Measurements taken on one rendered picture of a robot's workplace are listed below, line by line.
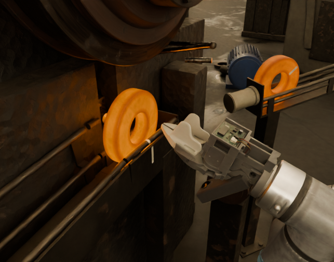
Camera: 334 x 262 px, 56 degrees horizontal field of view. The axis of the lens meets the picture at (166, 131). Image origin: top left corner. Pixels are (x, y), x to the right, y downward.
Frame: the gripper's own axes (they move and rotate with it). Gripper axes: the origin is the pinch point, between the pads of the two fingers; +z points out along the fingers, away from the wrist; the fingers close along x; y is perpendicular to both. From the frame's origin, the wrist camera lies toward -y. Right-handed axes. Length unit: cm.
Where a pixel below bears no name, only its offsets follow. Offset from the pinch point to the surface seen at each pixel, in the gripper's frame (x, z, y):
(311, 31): -269, -6, -31
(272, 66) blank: -45.3, -8.2, 4.1
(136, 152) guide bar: 4.7, 2.7, -4.7
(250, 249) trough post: -46, -35, -66
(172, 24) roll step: -5.6, 7.8, 17.1
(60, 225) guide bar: 24.2, 2.4, -6.3
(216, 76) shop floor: -232, 50, -95
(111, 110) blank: 5.4, 9.6, 1.7
